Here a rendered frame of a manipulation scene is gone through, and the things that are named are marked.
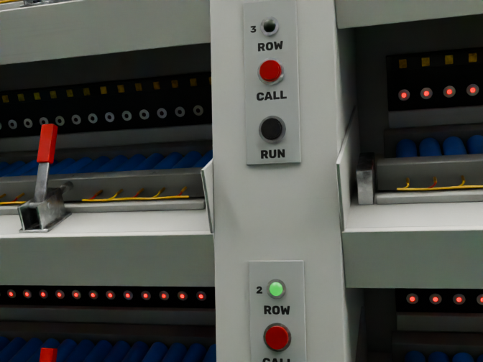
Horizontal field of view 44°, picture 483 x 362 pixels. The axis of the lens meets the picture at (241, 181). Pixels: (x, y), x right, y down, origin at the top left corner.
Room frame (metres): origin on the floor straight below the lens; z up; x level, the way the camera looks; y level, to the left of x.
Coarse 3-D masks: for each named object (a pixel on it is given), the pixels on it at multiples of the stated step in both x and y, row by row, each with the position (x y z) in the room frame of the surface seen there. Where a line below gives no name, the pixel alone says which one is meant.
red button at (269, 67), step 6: (270, 60) 0.43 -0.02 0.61; (264, 66) 0.43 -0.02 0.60; (270, 66) 0.43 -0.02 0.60; (276, 66) 0.43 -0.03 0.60; (264, 72) 0.43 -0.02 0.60; (270, 72) 0.43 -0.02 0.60; (276, 72) 0.43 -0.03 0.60; (264, 78) 0.43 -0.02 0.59; (270, 78) 0.43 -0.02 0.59; (276, 78) 0.43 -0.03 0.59
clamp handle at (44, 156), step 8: (48, 128) 0.52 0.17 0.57; (56, 128) 0.52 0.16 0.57; (40, 136) 0.52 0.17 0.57; (48, 136) 0.51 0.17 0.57; (56, 136) 0.52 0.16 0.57; (40, 144) 0.51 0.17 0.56; (48, 144) 0.51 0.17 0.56; (40, 152) 0.51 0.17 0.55; (48, 152) 0.51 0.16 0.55; (40, 160) 0.51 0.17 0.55; (48, 160) 0.51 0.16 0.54; (40, 168) 0.51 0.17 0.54; (48, 168) 0.51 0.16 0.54; (40, 176) 0.51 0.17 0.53; (48, 176) 0.51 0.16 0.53; (40, 184) 0.51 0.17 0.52; (40, 192) 0.51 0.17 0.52; (40, 200) 0.50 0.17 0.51
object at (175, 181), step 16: (16, 176) 0.58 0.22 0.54; (32, 176) 0.57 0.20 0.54; (64, 176) 0.56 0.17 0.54; (80, 176) 0.55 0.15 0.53; (96, 176) 0.55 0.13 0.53; (112, 176) 0.54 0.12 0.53; (128, 176) 0.53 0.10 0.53; (144, 176) 0.53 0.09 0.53; (160, 176) 0.53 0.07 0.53; (176, 176) 0.52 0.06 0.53; (192, 176) 0.52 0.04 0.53; (0, 192) 0.57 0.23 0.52; (16, 192) 0.57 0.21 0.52; (32, 192) 0.56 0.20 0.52; (80, 192) 0.55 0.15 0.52; (96, 192) 0.54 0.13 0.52; (112, 192) 0.54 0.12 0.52; (128, 192) 0.54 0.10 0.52; (144, 192) 0.54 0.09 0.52; (160, 192) 0.52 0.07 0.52; (176, 192) 0.53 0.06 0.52; (192, 192) 0.52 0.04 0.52
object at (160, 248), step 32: (160, 128) 0.63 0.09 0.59; (192, 128) 0.62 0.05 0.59; (0, 224) 0.53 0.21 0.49; (64, 224) 0.51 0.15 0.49; (96, 224) 0.50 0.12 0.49; (128, 224) 0.49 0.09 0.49; (160, 224) 0.48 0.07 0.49; (192, 224) 0.47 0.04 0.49; (0, 256) 0.51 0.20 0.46; (32, 256) 0.50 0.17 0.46; (64, 256) 0.49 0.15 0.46; (96, 256) 0.48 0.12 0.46; (128, 256) 0.47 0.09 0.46; (160, 256) 0.47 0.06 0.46; (192, 256) 0.46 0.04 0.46
